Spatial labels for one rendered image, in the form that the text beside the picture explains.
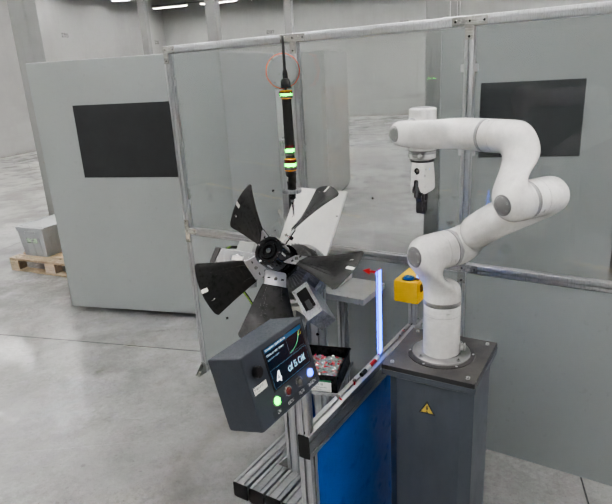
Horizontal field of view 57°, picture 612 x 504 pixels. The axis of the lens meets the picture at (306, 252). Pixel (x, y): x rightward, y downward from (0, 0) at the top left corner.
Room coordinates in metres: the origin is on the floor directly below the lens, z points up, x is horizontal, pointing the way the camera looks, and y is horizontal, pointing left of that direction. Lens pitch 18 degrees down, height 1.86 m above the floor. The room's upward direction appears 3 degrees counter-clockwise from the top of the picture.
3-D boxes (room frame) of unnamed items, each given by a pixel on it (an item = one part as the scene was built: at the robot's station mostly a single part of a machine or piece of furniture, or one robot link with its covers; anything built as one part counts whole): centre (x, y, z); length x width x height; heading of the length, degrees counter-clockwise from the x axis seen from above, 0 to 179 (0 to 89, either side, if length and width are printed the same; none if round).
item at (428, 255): (1.66, -0.41, 1.25); 0.19 x 0.12 x 0.24; 119
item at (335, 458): (1.76, -0.21, 0.45); 0.82 x 0.02 x 0.66; 147
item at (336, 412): (1.76, -0.21, 0.82); 0.90 x 0.04 x 0.08; 147
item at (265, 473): (2.29, 0.04, 0.04); 0.62 x 0.45 x 0.08; 147
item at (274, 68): (2.76, 0.06, 1.88); 0.16 x 0.07 x 0.16; 92
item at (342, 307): (2.57, -0.17, 0.42); 0.04 x 0.04 x 0.83; 57
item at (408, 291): (2.09, -0.42, 1.02); 0.16 x 0.10 x 0.11; 147
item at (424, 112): (1.77, -0.38, 1.68); 0.09 x 0.08 x 0.13; 119
